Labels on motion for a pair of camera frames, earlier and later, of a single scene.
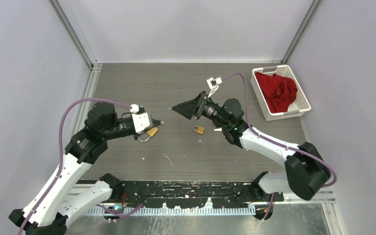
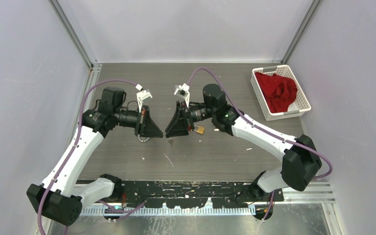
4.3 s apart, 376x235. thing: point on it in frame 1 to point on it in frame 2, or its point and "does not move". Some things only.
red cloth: (278, 92) does not move
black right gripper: (195, 107) to (181, 123)
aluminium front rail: (309, 198) does not move
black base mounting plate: (192, 194) does not move
